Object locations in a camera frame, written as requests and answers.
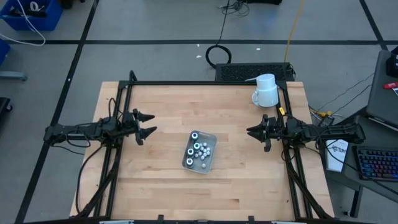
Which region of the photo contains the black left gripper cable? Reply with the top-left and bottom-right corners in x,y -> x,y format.
107,97 -> 121,118

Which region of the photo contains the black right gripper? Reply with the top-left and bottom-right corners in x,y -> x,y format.
246,114 -> 285,152

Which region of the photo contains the tangled black cable bundle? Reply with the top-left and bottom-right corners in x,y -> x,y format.
219,0 -> 251,17

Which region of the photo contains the black metal table frame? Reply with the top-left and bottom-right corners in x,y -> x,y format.
70,70 -> 335,224

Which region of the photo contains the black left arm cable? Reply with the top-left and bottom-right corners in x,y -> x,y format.
75,144 -> 105,216

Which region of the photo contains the backlit rainbow keyboard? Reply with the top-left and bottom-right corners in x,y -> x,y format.
353,145 -> 398,183

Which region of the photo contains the grey desk top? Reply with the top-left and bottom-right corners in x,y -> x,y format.
366,49 -> 398,128

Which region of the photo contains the yellow power cable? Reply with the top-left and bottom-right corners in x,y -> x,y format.
284,0 -> 307,63

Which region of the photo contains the grey metal foot bar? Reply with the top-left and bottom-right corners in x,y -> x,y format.
0,70 -> 28,82

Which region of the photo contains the blue storage bin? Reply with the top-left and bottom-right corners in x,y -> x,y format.
0,0 -> 64,32

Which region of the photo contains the white printed booklet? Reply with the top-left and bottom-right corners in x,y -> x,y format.
325,138 -> 349,172

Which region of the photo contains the small black hub box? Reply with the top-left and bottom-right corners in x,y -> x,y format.
320,115 -> 335,128

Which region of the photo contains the clear plastic tray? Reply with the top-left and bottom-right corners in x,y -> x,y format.
181,129 -> 218,174

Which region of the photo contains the coiled black floor cable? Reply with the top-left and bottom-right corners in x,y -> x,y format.
205,0 -> 233,69

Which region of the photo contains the white floor cable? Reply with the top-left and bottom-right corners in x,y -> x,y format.
0,0 -> 47,47

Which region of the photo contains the black perforated computer case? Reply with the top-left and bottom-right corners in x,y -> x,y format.
215,62 -> 295,82

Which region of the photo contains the dark grey keyboard desk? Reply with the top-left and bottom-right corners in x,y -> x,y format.
323,114 -> 398,203

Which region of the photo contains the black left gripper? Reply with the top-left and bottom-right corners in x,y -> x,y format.
123,108 -> 158,146

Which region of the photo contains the white cylindrical spot lamp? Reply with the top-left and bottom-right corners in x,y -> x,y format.
251,73 -> 280,108

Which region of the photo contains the black desk device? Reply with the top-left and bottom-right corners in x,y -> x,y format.
386,46 -> 398,78

